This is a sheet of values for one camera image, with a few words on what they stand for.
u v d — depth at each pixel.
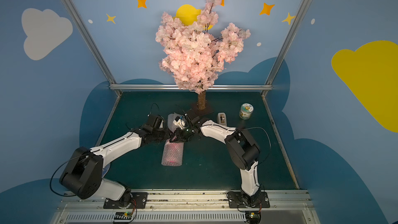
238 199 0.75
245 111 1.02
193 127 0.73
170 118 0.94
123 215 0.73
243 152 0.50
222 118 1.01
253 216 0.73
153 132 0.69
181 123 0.82
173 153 0.82
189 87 0.98
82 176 0.43
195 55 0.64
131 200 0.71
